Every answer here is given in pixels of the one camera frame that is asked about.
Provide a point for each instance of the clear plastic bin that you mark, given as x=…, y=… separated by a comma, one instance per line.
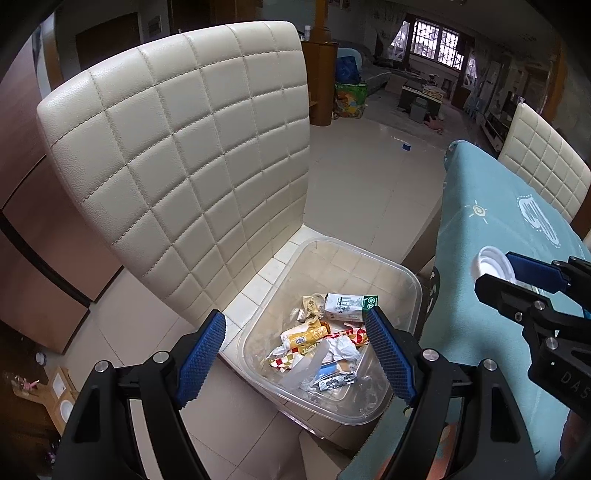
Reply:
x=369, y=272

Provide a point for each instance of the white blue packet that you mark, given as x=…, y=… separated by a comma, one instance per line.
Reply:
x=327, y=368

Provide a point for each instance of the barred window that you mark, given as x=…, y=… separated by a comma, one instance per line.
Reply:
x=429, y=41

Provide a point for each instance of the grey stool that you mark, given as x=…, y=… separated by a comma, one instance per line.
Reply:
x=421, y=112

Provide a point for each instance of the large cream quilted chair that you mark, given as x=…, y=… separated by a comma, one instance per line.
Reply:
x=184, y=161

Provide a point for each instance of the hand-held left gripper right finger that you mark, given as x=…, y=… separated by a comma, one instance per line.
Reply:
x=390, y=355

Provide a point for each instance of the white green carton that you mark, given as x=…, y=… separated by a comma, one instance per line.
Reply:
x=346, y=307

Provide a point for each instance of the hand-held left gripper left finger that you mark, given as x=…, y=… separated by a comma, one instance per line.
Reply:
x=203, y=355

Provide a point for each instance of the brown wooden cabinet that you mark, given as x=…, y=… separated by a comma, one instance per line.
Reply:
x=37, y=258

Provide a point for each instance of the light wooden box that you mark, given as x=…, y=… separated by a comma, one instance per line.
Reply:
x=62, y=397

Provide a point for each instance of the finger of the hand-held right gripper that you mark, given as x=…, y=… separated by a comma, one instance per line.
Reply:
x=535, y=272
x=503, y=293

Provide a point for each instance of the small white round container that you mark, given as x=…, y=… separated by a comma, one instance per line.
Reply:
x=40, y=359

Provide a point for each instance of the crumpled white tissue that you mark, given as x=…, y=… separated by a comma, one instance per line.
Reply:
x=341, y=350

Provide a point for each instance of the low coffee table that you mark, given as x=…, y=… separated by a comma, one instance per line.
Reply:
x=422, y=94

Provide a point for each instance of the red checkered wrapper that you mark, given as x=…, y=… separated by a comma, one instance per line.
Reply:
x=358, y=337

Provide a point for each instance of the white plastic lid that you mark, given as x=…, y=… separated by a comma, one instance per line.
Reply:
x=491, y=261

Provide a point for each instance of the blue printed tablecloth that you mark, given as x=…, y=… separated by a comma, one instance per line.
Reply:
x=485, y=207

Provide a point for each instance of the blue bag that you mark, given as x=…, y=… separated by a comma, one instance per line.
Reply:
x=347, y=70

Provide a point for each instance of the colourful printed bag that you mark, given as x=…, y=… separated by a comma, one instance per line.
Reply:
x=351, y=100

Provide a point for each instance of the grey sofa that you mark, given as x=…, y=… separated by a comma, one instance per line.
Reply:
x=378, y=69

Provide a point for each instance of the clear plastic wrapper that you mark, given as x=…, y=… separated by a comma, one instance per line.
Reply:
x=302, y=371

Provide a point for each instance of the white tv stand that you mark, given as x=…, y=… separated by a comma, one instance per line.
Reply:
x=495, y=129

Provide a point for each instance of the wooden partition cabinet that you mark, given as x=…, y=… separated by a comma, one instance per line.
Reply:
x=321, y=78

